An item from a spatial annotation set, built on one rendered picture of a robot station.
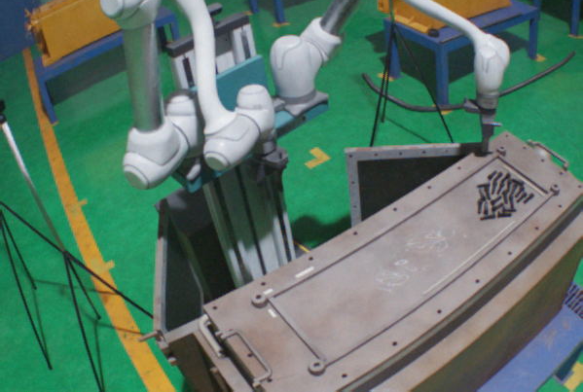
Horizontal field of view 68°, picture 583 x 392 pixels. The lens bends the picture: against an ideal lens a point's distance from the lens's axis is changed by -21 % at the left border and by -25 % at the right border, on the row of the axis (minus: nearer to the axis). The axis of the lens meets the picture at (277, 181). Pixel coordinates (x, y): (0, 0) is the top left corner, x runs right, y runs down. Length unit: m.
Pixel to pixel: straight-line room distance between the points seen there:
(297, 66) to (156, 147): 0.65
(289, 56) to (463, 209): 0.85
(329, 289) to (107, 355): 2.08
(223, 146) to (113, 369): 2.04
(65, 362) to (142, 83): 2.27
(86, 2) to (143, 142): 4.41
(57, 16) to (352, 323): 5.09
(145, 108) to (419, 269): 0.90
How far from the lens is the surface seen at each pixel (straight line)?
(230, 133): 1.48
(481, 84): 1.72
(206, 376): 1.83
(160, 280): 1.80
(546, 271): 1.71
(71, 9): 5.93
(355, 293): 1.44
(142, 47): 1.48
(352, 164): 2.16
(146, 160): 1.65
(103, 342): 3.36
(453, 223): 1.62
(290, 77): 2.02
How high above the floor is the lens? 2.48
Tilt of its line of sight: 38 degrees down
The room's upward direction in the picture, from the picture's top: 11 degrees counter-clockwise
